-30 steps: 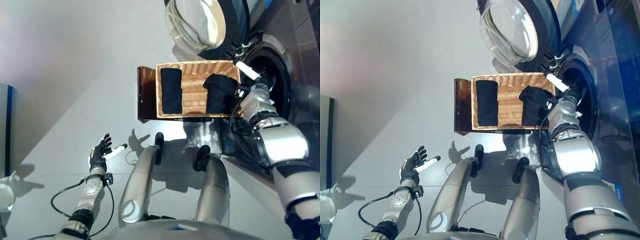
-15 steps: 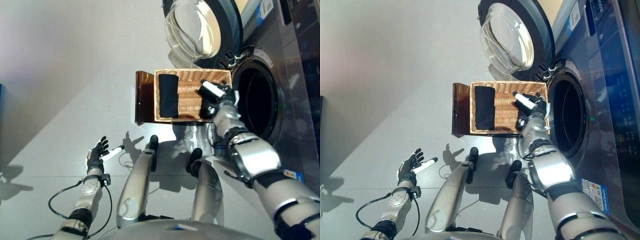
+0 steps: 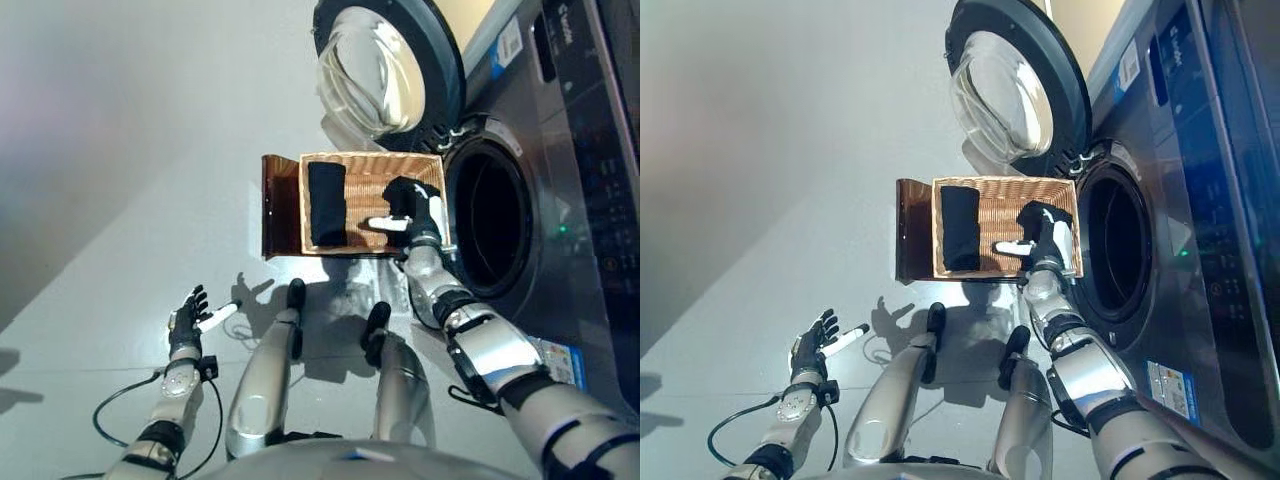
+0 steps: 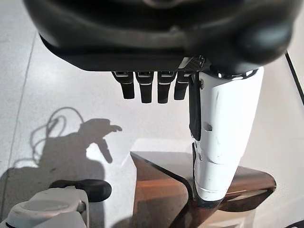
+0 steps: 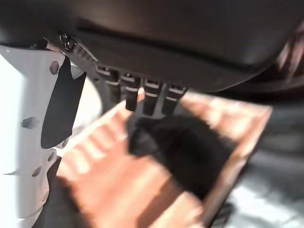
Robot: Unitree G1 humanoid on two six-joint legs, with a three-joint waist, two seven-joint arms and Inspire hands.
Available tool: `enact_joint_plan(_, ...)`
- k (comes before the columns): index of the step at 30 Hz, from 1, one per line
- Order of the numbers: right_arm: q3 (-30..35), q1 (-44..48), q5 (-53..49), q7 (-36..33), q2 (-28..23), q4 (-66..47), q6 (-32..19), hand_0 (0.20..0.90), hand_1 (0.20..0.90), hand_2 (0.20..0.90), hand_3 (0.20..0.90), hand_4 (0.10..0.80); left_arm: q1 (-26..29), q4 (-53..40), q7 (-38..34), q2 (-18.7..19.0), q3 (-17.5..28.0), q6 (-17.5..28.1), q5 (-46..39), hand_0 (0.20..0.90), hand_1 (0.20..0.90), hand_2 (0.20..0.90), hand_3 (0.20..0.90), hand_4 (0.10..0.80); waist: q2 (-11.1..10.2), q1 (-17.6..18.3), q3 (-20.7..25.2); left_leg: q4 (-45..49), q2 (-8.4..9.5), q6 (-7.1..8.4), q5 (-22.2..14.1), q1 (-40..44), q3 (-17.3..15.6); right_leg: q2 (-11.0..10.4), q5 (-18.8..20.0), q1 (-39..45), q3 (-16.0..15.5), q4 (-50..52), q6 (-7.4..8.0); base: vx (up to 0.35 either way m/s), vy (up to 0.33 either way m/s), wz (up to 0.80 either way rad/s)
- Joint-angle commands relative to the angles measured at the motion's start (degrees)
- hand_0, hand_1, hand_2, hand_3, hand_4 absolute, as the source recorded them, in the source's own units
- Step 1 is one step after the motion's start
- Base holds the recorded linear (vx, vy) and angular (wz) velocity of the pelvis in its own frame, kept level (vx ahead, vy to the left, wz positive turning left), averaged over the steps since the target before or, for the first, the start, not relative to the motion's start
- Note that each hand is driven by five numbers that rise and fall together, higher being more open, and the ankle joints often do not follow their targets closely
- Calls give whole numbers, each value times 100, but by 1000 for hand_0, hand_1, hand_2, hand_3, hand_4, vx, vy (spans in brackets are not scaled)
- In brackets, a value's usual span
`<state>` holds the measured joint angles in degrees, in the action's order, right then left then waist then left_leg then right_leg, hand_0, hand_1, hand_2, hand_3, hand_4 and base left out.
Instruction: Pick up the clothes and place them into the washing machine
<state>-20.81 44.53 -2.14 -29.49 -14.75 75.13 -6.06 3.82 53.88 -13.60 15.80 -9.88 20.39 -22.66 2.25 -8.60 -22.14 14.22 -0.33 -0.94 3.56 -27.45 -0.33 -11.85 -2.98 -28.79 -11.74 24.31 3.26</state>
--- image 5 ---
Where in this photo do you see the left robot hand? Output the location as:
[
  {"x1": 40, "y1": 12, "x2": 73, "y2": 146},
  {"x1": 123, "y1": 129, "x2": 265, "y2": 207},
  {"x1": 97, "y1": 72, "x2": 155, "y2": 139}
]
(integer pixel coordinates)
[{"x1": 0, "y1": 0, "x2": 304, "y2": 228}]

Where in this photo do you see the black garment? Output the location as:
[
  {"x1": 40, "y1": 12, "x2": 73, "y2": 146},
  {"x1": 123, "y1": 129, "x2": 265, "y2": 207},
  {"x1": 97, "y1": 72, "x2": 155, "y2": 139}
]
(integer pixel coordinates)
[{"x1": 127, "y1": 114, "x2": 238, "y2": 200}]

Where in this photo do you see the rectangular wicker laundry basket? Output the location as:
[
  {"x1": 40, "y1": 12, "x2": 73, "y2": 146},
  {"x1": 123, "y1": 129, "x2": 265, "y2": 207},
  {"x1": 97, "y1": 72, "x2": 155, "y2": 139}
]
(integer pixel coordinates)
[{"x1": 57, "y1": 91, "x2": 274, "y2": 228}]

